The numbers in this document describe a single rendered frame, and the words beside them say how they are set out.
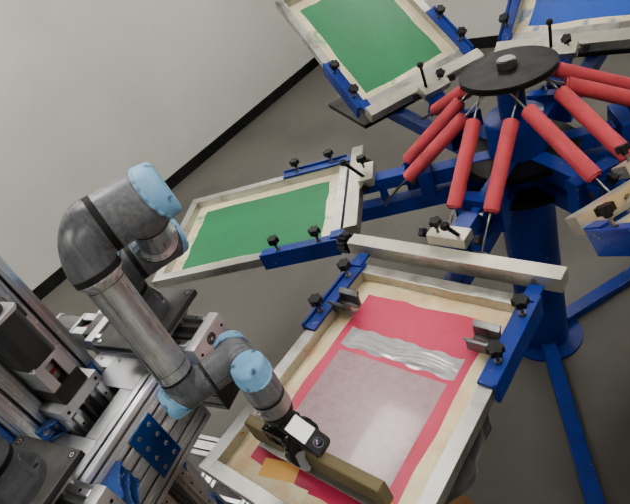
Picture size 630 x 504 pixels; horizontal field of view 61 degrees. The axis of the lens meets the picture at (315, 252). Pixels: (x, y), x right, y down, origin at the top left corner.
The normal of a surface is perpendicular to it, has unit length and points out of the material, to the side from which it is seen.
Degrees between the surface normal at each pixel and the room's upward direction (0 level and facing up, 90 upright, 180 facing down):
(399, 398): 0
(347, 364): 0
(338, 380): 0
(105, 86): 90
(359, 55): 32
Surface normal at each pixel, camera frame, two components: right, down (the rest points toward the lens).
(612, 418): -0.34, -0.74
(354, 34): -0.09, -0.39
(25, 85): 0.76, 0.14
